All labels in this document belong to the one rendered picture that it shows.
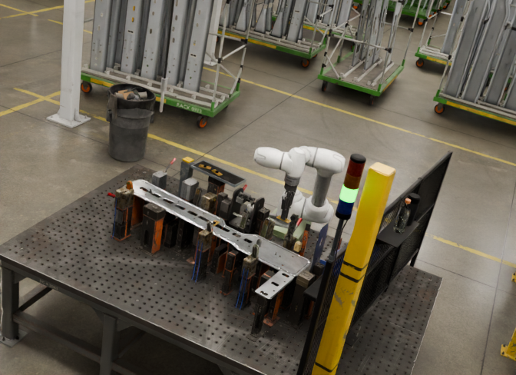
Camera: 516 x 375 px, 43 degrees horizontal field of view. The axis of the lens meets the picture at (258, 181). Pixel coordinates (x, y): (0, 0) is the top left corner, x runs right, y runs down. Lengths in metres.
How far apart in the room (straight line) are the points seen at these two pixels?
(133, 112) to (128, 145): 0.39
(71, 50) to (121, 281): 3.96
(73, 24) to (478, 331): 5.05
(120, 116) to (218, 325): 3.44
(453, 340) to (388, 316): 1.34
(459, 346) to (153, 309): 2.61
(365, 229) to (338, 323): 0.54
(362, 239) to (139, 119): 4.16
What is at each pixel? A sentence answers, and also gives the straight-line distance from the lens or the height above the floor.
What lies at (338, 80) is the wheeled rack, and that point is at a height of 0.27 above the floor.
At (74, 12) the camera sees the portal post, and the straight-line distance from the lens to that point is 7.43.
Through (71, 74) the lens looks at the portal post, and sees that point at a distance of 7.64.
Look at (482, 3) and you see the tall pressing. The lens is 10.43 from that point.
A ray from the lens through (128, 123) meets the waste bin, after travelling 6.82.
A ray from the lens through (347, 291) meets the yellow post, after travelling 3.19.
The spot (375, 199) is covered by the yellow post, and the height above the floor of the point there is 1.87.
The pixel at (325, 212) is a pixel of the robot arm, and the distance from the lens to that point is 4.65.
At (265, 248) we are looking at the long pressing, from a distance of 4.02.
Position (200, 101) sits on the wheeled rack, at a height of 0.31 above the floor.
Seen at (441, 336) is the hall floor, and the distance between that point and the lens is 5.51.
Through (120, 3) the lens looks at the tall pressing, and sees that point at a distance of 8.67.
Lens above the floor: 3.14
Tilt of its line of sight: 27 degrees down
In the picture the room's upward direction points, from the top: 11 degrees clockwise
